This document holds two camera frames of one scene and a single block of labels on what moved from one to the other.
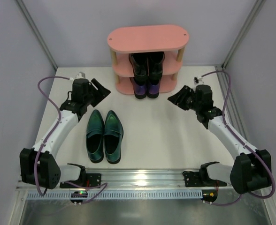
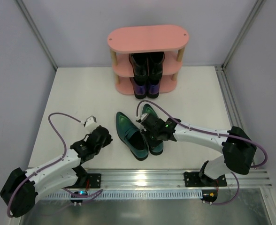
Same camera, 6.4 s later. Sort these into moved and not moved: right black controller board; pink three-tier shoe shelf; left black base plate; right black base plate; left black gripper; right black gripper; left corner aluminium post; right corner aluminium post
Moved: right black gripper; left black gripper
Not moved: right black base plate; left corner aluminium post; pink three-tier shoe shelf; right black controller board; right corner aluminium post; left black base plate
